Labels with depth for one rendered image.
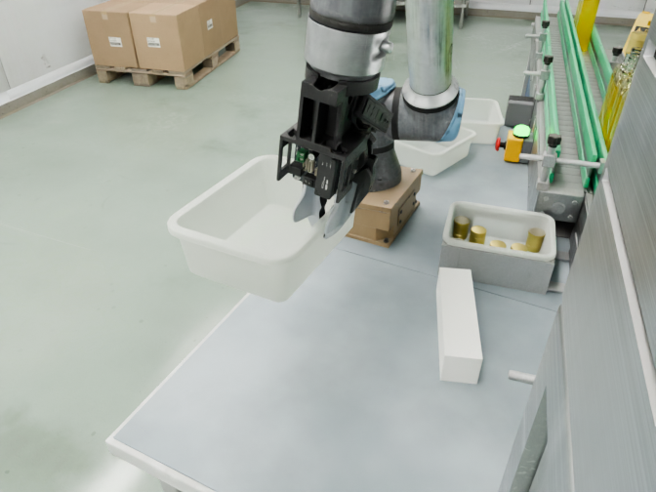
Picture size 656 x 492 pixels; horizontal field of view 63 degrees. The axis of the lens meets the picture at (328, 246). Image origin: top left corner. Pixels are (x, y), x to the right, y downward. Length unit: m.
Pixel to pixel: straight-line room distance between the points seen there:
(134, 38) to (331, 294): 3.83
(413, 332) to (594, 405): 0.79
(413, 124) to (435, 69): 0.14
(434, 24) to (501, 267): 0.49
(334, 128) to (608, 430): 0.38
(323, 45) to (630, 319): 0.35
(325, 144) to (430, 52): 0.58
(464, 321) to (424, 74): 0.48
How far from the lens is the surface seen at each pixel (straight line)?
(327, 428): 0.88
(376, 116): 0.59
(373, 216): 1.21
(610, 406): 0.24
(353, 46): 0.49
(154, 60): 4.69
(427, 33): 1.06
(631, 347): 0.22
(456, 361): 0.93
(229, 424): 0.90
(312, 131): 0.51
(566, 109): 1.78
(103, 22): 4.82
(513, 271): 1.16
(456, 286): 1.06
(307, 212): 0.62
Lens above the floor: 1.46
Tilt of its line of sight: 35 degrees down
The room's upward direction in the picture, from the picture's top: straight up
